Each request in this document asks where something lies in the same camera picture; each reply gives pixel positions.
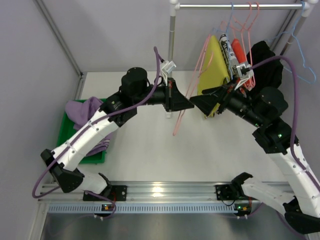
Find pink wire hanger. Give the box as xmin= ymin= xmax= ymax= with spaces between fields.
xmin=172 ymin=34 xmax=214 ymax=137

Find purple trousers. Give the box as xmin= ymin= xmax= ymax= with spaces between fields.
xmin=65 ymin=96 xmax=114 ymax=157

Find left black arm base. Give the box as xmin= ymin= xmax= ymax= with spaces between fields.
xmin=82 ymin=185 xmax=127 ymax=202

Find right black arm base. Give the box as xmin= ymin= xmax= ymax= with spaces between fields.
xmin=215 ymin=184 xmax=238 ymax=202

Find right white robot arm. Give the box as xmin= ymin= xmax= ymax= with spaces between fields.
xmin=190 ymin=84 xmax=320 ymax=235

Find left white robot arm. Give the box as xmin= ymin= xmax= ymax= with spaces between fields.
xmin=40 ymin=67 xmax=194 ymax=200

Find yellow-green trousers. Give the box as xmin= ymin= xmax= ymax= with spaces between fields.
xmin=196 ymin=34 xmax=231 ymax=120

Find pink hanger pair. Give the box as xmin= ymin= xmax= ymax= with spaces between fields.
xmin=219 ymin=1 xmax=261 ymax=91

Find light blue empty hanger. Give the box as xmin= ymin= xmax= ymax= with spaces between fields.
xmin=266 ymin=0 xmax=318 ymax=84

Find black white patterned cloth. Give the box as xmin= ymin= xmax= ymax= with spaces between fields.
xmin=219 ymin=33 xmax=239 ymax=80

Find orange patterned cloth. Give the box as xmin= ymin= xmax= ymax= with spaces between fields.
xmin=231 ymin=38 xmax=253 ymax=91

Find black garment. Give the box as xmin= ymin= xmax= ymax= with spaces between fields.
xmin=246 ymin=41 xmax=284 ymax=98

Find green plastic bin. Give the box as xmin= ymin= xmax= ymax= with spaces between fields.
xmin=57 ymin=98 xmax=107 ymax=164

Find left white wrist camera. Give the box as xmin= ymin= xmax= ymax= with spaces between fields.
xmin=160 ymin=60 xmax=177 ymax=78

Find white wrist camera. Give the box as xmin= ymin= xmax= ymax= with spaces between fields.
xmin=160 ymin=60 xmax=177 ymax=78
xmin=235 ymin=61 xmax=254 ymax=90

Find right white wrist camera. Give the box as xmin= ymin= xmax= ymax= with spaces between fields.
xmin=235 ymin=61 xmax=254 ymax=90

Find blue wire hanger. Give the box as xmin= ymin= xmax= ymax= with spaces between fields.
xmin=212 ymin=9 xmax=234 ymax=83

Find aluminium mounting rail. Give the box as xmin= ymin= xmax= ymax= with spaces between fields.
xmin=39 ymin=181 xmax=293 ymax=203

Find metal clothes rack rail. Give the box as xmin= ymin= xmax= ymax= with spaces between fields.
xmin=174 ymin=3 xmax=307 ymax=11

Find rack vertical post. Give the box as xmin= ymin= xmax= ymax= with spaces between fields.
xmin=163 ymin=0 xmax=181 ymax=120

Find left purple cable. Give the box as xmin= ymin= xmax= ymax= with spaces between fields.
xmin=31 ymin=46 xmax=167 ymax=221

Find grey slotted cable duct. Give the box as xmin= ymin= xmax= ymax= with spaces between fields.
xmin=47 ymin=202 xmax=241 ymax=214

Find aluminium frame strut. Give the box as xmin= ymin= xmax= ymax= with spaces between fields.
xmin=33 ymin=0 xmax=85 ymax=76

